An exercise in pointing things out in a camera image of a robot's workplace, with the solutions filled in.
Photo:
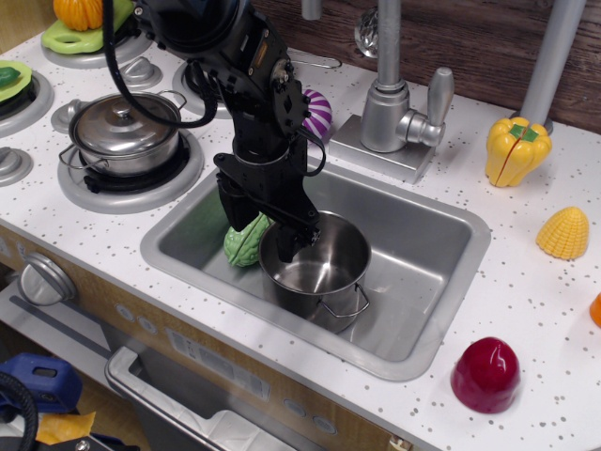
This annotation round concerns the front right stove burner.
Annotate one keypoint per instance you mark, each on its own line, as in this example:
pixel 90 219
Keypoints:
pixel 73 186

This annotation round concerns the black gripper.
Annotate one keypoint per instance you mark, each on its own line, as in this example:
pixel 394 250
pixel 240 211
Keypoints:
pixel 275 188

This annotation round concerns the silver oven door handle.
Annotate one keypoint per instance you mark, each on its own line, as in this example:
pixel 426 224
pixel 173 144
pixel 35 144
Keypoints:
pixel 169 425

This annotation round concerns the green toy plate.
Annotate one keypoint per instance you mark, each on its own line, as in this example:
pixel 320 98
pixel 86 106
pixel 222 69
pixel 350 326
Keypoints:
pixel 63 40

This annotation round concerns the silver sink basin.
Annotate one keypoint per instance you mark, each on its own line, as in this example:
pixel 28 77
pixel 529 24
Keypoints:
pixel 424 257

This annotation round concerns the silver toy faucet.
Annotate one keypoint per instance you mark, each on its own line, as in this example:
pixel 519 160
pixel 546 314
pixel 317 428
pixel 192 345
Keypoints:
pixel 390 137

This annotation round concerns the clear crystal knob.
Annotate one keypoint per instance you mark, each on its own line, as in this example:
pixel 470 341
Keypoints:
pixel 366 33

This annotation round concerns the orange toy pumpkin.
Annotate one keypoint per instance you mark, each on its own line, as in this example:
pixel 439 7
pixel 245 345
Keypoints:
pixel 79 15

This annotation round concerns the silver oven knob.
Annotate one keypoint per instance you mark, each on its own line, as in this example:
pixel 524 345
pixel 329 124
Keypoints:
pixel 43 283

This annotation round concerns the green toy cabbage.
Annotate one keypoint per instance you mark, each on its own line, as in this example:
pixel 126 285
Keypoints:
pixel 241 248

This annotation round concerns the green toy on burner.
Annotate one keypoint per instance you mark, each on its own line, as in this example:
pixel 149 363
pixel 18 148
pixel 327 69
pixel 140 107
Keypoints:
pixel 15 77

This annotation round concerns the blue clamp tool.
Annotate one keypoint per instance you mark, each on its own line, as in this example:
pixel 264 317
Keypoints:
pixel 53 383

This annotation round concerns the purple striped toy vegetable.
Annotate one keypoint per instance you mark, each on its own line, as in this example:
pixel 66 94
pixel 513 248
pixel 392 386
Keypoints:
pixel 320 119

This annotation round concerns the yellow toy corn piece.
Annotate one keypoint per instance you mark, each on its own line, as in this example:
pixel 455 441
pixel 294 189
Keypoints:
pixel 565 235

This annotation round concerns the silver stove knob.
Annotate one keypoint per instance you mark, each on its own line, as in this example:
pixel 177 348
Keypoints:
pixel 140 74
pixel 16 164

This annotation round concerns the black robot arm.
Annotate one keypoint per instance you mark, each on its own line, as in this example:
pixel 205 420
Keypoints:
pixel 238 48

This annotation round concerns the silver vertical pole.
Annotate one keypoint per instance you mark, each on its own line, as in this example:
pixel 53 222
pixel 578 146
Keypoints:
pixel 561 30

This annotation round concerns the back right stove burner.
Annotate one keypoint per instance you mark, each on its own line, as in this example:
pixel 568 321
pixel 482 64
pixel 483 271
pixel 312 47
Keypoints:
pixel 195 104

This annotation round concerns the back left stove burner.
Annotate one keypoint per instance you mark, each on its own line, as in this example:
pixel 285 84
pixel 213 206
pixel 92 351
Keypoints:
pixel 126 50

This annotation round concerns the yellow toy bell pepper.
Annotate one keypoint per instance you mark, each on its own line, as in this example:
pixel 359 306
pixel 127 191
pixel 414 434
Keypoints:
pixel 515 147

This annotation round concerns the silver knob behind pot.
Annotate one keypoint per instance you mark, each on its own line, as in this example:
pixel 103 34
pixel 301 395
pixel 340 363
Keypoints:
pixel 62 116

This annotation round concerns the steel lidded pot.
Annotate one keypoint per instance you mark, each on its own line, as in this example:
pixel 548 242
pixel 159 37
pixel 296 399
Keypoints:
pixel 113 138

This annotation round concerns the silver left stove knob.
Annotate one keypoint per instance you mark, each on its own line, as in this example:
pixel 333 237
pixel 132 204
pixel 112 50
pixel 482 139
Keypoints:
pixel 16 164

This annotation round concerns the red toy fruit half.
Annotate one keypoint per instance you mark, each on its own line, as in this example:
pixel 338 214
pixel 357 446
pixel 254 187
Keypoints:
pixel 487 376

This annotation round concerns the orange toy fruit edge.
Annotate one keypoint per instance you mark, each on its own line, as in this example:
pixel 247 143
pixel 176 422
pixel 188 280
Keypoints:
pixel 595 310

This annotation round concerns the left edge stove burner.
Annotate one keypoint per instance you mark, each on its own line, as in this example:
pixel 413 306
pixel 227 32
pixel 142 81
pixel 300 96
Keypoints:
pixel 32 112

